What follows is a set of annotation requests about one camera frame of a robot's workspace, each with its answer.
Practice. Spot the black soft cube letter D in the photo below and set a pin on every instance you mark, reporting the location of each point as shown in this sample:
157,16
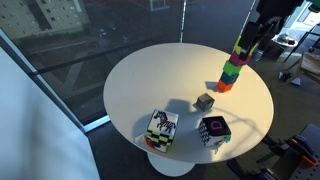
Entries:
215,128

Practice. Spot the blue block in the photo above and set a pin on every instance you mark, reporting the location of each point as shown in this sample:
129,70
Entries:
229,78

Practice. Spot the orange block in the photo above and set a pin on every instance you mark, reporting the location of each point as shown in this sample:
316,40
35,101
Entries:
224,87

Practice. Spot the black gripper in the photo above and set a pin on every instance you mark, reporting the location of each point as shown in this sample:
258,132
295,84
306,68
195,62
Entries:
278,10

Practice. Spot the small round side table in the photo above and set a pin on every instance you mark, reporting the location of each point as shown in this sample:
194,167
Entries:
286,40

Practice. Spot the yellow block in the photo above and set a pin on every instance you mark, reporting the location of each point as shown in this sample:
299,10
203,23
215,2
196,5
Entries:
236,46

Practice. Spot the blue clamp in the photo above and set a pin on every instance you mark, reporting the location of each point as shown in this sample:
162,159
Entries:
305,143

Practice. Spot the pale apartment building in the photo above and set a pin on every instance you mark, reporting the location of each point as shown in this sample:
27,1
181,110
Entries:
40,16

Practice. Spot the green block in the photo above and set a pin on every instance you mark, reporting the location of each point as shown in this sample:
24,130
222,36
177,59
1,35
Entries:
232,68

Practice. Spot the soft cube with zebra print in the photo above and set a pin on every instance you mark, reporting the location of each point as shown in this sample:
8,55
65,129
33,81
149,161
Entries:
163,121

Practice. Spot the gray block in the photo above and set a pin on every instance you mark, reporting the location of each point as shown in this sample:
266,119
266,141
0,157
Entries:
204,101

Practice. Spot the magenta block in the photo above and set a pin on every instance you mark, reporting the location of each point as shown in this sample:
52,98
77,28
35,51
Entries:
235,61

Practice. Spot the white table pedestal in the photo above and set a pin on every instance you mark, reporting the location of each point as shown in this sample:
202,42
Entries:
170,167

